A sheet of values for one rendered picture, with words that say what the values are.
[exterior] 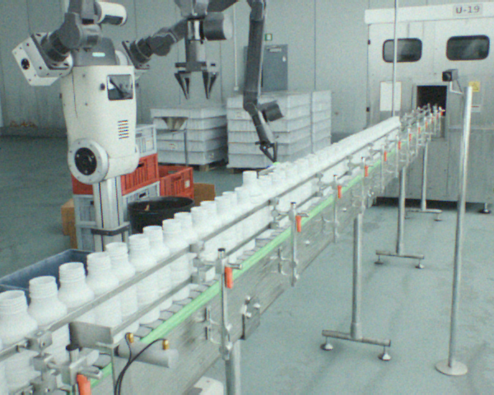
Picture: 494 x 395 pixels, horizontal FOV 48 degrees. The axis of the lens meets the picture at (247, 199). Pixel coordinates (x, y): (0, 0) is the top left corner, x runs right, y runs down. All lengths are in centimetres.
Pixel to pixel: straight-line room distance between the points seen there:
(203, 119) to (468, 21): 431
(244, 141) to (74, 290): 755
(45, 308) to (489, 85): 557
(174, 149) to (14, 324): 834
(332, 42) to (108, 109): 1033
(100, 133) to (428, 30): 469
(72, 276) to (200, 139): 797
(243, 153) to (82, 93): 661
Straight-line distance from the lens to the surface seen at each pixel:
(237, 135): 844
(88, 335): 91
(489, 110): 613
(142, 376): 105
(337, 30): 1205
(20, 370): 86
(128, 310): 103
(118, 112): 195
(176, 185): 483
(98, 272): 96
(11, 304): 83
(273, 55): 1240
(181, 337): 115
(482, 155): 617
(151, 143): 434
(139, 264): 105
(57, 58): 180
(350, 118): 1198
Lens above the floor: 145
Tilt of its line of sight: 12 degrees down
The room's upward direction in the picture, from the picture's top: 1 degrees counter-clockwise
